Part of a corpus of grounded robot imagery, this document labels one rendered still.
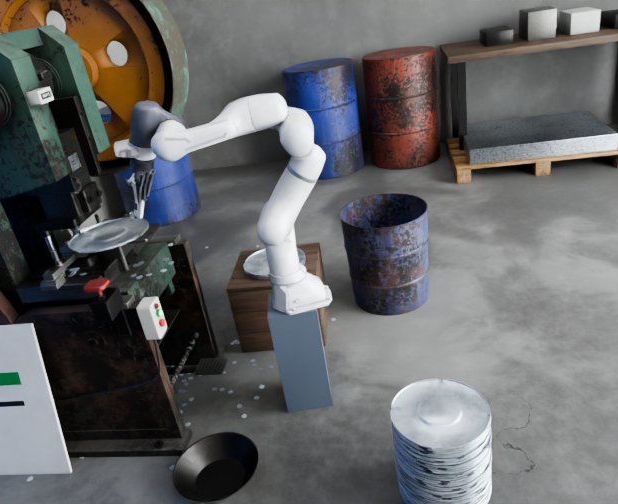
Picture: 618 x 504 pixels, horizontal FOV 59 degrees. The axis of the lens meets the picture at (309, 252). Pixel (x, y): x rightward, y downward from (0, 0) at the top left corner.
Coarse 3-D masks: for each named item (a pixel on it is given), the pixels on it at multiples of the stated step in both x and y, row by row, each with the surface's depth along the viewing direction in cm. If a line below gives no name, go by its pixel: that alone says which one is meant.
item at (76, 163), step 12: (60, 132) 188; (72, 132) 192; (72, 144) 191; (72, 156) 190; (72, 168) 190; (84, 168) 197; (84, 180) 197; (72, 192) 189; (84, 192) 191; (96, 192) 198; (48, 204) 191; (60, 204) 191; (72, 204) 190; (84, 204) 192; (96, 204) 198; (48, 216) 193; (60, 216) 193; (72, 216) 192
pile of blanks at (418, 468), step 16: (400, 448) 161; (416, 448) 156; (464, 448) 151; (480, 448) 155; (400, 464) 166; (416, 464) 158; (432, 464) 156; (448, 464) 153; (464, 464) 154; (480, 464) 157; (400, 480) 170; (416, 480) 161; (432, 480) 157; (448, 480) 156; (464, 480) 157; (480, 480) 160; (416, 496) 165; (432, 496) 161; (448, 496) 159; (464, 496) 159; (480, 496) 164
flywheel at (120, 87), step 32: (0, 0) 201; (32, 0) 203; (64, 0) 202; (96, 0) 200; (128, 0) 196; (0, 32) 207; (96, 32) 206; (128, 32) 204; (96, 64) 211; (128, 64) 210; (160, 64) 205; (96, 96) 217; (128, 96) 215; (160, 96) 210; (128, 128) 221
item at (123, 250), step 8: (152, 224) 206; (152, 232) 199; (136, 240) 194; (144, 240) 194; (120, 248) 199; (128, 248) 205; (104, 256) 201; (112, 256) 201; (120, 256) 201; (128, 256) 204; (136, 256) 209; (120, 264) 202; (128, 264) 203
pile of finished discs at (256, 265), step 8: (296, 248) 264; (256, 256) 263; (264, 256) 261; (304, 256) 255; (248, 264) 256; (256, 264) 255; (264, 264) 252; (248, 272) 248; (256, 272) 248; (264, 272) 247
